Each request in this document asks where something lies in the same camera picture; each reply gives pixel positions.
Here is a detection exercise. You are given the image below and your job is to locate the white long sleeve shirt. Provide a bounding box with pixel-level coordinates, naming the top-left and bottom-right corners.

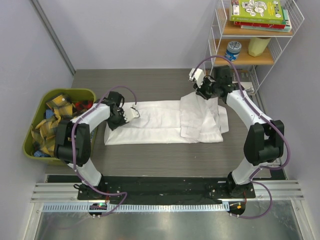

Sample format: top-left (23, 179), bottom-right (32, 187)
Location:
top-left (104, 92), bottom-right (229, 146)

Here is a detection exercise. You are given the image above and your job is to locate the yellow plaid flannel shirt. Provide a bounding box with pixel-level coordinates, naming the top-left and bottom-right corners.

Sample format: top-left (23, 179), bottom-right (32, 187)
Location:
top-left (30, 92), bottom-right (87, 158)

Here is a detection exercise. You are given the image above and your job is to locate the blue white round tin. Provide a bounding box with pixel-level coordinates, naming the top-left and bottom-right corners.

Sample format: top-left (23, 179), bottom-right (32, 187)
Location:
top-left (224, 41), bottom-right (242, 62)

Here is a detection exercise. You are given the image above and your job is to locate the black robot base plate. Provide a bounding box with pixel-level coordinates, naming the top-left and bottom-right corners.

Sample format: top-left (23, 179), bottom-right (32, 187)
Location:
top-left (77, 175), bottom-right (256, 205)

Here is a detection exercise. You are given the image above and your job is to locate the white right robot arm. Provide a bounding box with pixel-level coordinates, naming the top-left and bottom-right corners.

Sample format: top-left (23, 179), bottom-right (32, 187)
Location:
top-left (189, 66), bottom-right (285, 198)

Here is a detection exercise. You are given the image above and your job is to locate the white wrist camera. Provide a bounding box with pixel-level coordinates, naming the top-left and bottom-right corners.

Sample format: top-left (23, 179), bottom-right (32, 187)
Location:
top-left (189, 68), bottom-right (205, 88)
top-left (123, 107), bottom-right (140, 123)

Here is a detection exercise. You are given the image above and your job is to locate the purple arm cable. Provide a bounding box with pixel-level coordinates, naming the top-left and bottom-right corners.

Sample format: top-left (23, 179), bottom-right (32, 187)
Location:
top-left (71, 85), bottom-right (138, 218)
top-left (193, 54), bottom-right (292, 220)

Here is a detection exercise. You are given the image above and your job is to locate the green top book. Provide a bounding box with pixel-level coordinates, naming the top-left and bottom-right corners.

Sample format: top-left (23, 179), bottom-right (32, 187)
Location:
top-left (229, 0), bottom-right (285, 25)

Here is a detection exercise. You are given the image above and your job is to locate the olive green plastic bin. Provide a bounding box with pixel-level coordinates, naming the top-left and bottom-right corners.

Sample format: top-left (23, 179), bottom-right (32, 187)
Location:
top-left (23, 88), bottom-right (96, 166)

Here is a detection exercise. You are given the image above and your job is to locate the pale yellow faceted cup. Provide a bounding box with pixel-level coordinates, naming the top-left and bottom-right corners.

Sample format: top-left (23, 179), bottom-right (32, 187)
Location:
top-left (248, 37), bottom-right (271, 57)

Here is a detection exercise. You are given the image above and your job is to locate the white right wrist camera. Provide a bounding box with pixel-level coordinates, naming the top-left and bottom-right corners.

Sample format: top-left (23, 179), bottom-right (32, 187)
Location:
top-left (189, 68), bottom-right (205, 88)

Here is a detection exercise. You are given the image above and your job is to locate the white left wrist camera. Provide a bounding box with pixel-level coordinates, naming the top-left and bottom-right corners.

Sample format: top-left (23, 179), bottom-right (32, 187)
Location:
top-left (123, 107), bottom-right (140, 123)

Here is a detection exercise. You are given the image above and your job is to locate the white slotted cable duct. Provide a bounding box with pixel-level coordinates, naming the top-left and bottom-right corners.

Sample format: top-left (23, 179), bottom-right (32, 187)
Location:
top-left (42, 202), bottom-right (230, 213)

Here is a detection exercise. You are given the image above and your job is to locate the red middle book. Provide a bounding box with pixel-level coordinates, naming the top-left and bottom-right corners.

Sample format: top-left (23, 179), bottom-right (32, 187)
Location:
top-left (233, 21), bottom-right (286, 29)

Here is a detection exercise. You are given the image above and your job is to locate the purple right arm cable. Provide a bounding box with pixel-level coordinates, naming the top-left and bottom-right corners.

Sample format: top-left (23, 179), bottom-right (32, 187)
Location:
top-left (193, 54), bottom-right (292, 220)

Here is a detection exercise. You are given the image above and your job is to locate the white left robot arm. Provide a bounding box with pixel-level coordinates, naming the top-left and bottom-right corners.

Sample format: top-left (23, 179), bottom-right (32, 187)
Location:
top-left (54, 91), bottom-right (129, 200)

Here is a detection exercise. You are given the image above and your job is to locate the red black plaid shirt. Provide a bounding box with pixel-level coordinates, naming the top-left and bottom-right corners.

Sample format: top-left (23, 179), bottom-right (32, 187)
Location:
top-left (72, 100), bottom-right (94, 114)

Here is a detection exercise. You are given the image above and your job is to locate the aluminium rail frame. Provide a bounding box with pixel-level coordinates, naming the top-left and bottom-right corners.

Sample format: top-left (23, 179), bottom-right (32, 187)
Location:
top-left (31, 180), bottom-right (305, 202)

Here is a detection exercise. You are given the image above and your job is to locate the white wire shelf rack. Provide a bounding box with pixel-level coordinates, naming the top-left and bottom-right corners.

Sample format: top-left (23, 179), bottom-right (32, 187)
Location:
top-left (204, 0), bottom-right (305, 95)

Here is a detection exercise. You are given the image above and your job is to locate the grey setup guide booklet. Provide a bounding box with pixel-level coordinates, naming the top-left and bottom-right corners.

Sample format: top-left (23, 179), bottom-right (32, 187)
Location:
top-left (238, 70), bottom-right (255, 95)

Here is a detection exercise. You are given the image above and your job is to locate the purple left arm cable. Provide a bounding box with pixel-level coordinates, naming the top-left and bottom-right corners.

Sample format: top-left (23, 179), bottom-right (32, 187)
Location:
top-left (71, 85), bottom-right (138, 218)

